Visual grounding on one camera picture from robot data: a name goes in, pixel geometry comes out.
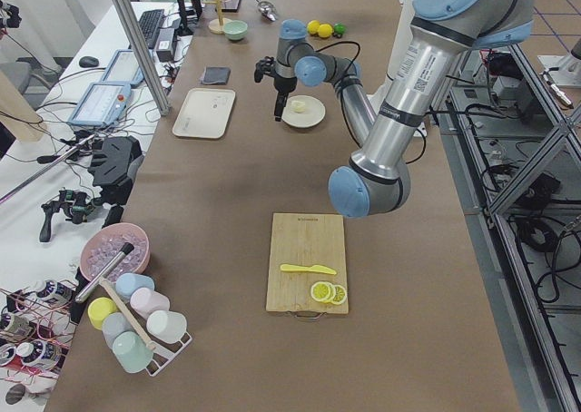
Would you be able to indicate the metal scoop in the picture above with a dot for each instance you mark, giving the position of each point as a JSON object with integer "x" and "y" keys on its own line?
{"x": 267, "y": 10}

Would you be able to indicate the white cup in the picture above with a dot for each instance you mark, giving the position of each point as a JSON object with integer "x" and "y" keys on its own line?
{"x": 168, "y": 326}

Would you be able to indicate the aluminium frame post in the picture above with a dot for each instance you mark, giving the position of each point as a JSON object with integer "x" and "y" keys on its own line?
{"x": 134, "y": 34}

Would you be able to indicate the lemon slices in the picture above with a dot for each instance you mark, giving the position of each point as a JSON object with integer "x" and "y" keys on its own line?
{"x": 328, "y": 293}

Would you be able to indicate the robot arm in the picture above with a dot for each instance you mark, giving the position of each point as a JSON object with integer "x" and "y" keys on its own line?
{"x": 376, "y": 179}

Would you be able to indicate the pink cup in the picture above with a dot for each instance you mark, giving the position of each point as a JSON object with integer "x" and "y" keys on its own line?
{"x": 145, "y": 302}

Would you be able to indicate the white cup rack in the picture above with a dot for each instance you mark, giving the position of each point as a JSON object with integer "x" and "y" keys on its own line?
{"x": 164, "y": 354}

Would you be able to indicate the metal rod black tip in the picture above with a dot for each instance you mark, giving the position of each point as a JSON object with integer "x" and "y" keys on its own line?
{"x": 85, "y": 292}

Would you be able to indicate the cream round plate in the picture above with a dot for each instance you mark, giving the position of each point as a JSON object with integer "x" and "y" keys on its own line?
{"x": 314, "y": 114}

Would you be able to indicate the far blue teach pendant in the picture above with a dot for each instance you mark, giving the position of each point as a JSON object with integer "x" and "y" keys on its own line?
{"x": 123, "y": 68}

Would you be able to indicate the grey cup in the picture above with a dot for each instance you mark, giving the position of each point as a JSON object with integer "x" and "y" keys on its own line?
{"x": 113, "y": 326}

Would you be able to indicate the wooden mug tree stand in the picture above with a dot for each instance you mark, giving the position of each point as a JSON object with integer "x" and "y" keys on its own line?
{"x": 216, "y": 26}

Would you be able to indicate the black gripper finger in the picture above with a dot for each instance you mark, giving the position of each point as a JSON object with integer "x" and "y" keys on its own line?
{"x": 280, "y": 104}

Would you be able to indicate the blue teach pendant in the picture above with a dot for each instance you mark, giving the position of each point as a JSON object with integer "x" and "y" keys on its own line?
{"x": 101, "y": 105}
{"x": 123, "y": 68}

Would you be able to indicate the mint green bowl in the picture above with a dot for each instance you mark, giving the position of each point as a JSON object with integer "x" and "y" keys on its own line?
{"x": 235, "y": 30}

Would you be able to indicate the pink bowl of ice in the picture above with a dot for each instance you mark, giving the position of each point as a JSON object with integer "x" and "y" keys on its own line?
{"x": 106, "y": 243}

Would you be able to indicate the yellow plastic knife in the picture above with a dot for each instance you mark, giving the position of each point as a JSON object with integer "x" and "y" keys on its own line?
{"x": 316, "y": 268}

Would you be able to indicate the near blue teach pendant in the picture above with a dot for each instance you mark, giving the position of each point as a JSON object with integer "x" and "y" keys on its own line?
{"x": 101, "y": 105}

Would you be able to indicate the blue cup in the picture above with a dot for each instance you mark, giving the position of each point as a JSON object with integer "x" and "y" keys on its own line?
{"x": 128, "y": 283}

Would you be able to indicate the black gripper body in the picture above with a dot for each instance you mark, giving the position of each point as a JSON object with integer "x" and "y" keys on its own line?
{"x": 284, "y": 84}

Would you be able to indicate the grey folded cloth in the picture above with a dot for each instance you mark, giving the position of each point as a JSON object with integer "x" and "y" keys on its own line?
{"x": 215, "y": 75}

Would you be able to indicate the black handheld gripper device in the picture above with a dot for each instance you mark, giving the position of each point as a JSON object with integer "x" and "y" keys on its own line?
{"x": 77, "y": 206}

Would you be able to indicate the cream rabbit tray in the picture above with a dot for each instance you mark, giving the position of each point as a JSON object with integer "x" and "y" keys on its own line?
{"x": 204, "y": 114}

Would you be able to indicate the yellow lemon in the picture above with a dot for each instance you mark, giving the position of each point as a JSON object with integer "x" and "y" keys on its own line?
{"x": 325, "y": 31}
{"x": 313, "y": 27}

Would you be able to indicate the white steamed bun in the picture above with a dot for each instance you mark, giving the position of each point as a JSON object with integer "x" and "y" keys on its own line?
{"x": 298, "y": 106}

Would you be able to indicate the black keyboard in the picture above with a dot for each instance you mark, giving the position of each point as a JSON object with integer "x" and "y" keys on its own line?
{"x": 150, "y": 23}

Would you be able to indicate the yellow lemon far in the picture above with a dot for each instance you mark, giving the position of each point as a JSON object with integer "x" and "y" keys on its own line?
{"x": 313, "y": 27}

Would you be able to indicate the mint green cup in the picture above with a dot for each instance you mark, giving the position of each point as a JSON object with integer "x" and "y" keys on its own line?
{"x": 131, "y": 352}

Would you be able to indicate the bamboo cutting board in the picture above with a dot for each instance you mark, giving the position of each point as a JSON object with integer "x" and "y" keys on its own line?
{"x": 305, "y": 239}

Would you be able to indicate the green lime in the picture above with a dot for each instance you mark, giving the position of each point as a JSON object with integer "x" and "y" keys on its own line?
{"x": 339, "y": 30}

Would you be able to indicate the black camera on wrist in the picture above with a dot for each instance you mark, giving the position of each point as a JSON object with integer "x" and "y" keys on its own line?
{"x": 264, "y": 67}

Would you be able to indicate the white camera pillar base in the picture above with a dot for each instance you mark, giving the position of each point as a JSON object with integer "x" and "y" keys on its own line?
{"x": 401, "y": 43}

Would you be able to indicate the yellow cup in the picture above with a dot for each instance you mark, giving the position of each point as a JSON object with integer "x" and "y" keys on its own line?
{"x": 99, "y": 309}

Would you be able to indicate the black computer mouse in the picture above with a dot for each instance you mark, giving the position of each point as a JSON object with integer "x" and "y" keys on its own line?
{"x": 88, "y": 62}

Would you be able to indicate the yellow lemon near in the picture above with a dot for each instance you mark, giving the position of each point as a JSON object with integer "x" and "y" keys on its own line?
{"x": 325, "y": 31}

